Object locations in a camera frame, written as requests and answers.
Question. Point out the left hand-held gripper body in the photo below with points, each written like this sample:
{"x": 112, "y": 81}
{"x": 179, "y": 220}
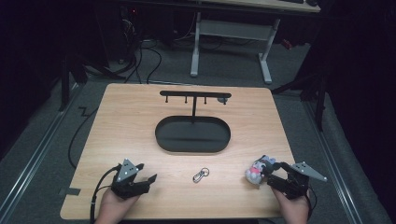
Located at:
{"x": 124, "y": 186}

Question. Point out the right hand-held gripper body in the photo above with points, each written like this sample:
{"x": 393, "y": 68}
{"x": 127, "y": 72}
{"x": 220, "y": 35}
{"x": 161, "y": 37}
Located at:
{"x": 295, "y": 185}

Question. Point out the silver keyring with clip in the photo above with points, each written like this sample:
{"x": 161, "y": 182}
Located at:
{"x": 199, "y": 176}

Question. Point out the black key rack with tray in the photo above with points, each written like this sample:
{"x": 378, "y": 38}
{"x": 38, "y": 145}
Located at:
{"x": 193, "y": 137}

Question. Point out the person's left hand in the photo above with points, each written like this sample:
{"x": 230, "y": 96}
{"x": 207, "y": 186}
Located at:
{"x": 113, "y": 208}

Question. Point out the person's right hand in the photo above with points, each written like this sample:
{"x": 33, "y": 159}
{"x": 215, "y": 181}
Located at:
{"x": 294, "y": 210}

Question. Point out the black tape patch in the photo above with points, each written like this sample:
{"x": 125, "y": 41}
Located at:
{"x": 70, "y": 191}

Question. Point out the dark metal stand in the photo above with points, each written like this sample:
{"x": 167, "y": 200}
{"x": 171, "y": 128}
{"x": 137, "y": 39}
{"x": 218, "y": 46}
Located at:
{"x": 67, "y": 81}
{"x": 311, "y": 90}

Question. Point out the small grey hanging charm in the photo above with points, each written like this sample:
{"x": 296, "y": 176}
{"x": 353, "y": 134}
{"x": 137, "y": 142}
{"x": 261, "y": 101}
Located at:
{"x": 222, "y": 100}

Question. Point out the small red object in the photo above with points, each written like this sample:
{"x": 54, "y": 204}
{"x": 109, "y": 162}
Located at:
{"x": 287, "y": 44}

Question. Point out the white-legged desk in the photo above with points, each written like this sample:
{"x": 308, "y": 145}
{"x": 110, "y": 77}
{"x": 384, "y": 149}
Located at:
{"x": 233, "y": 29}

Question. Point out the metal floor rail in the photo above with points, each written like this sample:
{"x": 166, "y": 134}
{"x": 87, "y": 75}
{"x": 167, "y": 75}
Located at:
{"x": 34, "y": 158}
{"x": 333, "y": 168}

